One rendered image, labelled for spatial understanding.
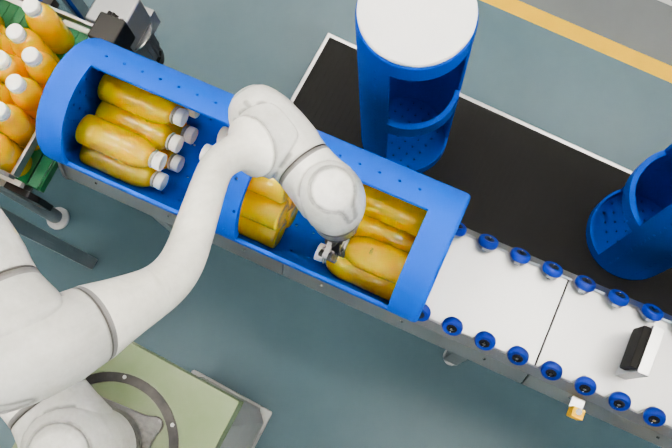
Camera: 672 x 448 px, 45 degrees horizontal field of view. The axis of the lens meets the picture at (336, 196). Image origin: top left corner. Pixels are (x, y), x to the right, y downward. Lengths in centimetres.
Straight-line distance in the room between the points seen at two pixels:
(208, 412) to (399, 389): 114
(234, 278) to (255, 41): 88
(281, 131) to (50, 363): 54
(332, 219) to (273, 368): 155
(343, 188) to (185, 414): 68
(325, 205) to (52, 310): 45
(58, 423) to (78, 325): 54
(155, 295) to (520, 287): 101
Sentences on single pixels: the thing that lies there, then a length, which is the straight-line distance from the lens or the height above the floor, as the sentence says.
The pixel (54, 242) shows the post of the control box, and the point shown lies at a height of 37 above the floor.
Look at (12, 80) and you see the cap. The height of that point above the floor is 110.
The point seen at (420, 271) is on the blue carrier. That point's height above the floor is 122.
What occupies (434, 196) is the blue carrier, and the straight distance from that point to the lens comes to 159.
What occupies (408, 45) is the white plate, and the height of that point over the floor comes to 104.
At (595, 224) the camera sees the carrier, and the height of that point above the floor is 16.
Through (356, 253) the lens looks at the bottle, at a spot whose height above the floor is 113.
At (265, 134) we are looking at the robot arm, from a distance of 128.
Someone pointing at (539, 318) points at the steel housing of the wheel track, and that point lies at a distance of 186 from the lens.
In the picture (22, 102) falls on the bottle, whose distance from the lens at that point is 198.
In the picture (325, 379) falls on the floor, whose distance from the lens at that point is 275.
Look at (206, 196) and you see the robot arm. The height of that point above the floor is 162.
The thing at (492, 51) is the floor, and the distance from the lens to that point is 304.
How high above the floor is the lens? 274
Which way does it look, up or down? 75 degrees down
